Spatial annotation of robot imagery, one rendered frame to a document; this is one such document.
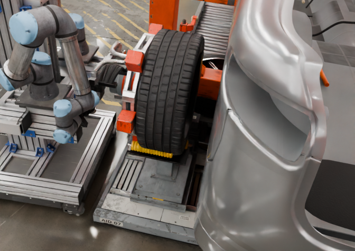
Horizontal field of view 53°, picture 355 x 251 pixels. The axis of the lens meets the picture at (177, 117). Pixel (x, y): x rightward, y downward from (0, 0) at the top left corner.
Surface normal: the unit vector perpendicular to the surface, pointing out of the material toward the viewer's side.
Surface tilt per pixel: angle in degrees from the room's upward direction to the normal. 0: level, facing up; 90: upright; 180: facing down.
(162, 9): 90
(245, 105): 16
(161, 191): 0
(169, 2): 90
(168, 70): 39
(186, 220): 0
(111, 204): 0
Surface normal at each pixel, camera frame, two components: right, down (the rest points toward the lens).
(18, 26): -0.55, 0.39
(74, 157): 0.09, -0.78
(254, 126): 0.27, -0.64
